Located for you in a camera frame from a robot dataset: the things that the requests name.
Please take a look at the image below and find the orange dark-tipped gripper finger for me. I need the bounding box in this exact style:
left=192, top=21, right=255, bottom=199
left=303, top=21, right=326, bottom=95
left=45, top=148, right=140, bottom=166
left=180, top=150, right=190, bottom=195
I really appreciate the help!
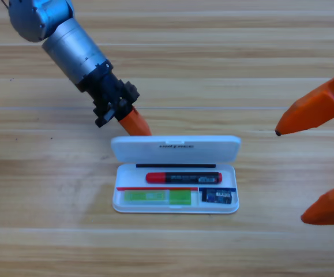
left=275, top=69, right=334, bottom=137

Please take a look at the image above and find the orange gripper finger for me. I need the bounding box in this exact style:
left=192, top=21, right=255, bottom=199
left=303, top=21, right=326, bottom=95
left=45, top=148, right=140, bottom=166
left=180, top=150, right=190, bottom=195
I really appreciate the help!
left=117, top=106, right=153, bottom=137
left=300, top=180, right=334, bottom=227

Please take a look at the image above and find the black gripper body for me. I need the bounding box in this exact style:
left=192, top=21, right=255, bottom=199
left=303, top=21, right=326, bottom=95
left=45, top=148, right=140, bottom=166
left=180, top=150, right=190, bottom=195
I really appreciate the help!
left=76, top=63, right=141, bottom=129

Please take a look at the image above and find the white Unitree pencil case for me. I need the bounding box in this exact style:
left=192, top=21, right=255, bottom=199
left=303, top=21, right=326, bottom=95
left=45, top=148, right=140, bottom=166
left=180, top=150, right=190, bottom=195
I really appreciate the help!
left=110, top=134, right=242, bottom=214

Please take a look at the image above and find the red and black marker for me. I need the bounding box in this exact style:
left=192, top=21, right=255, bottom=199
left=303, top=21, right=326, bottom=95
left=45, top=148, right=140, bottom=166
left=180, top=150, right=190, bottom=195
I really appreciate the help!
left=145, top=171, right=223, bottom=185

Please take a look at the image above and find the dark blue eraser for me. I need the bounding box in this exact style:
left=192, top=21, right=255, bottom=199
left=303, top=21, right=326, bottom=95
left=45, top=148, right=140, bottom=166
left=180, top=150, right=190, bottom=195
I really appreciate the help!
left=201, top=188, right=232, bottom=204

